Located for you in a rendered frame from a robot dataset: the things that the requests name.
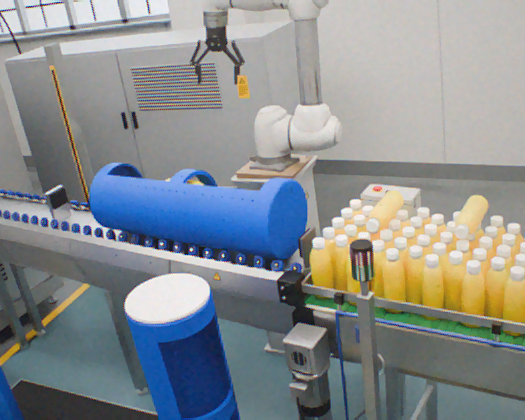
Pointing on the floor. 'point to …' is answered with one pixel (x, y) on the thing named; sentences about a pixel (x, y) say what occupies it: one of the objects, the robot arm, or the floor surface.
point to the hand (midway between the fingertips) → (217, 80)
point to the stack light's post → (369, 355)
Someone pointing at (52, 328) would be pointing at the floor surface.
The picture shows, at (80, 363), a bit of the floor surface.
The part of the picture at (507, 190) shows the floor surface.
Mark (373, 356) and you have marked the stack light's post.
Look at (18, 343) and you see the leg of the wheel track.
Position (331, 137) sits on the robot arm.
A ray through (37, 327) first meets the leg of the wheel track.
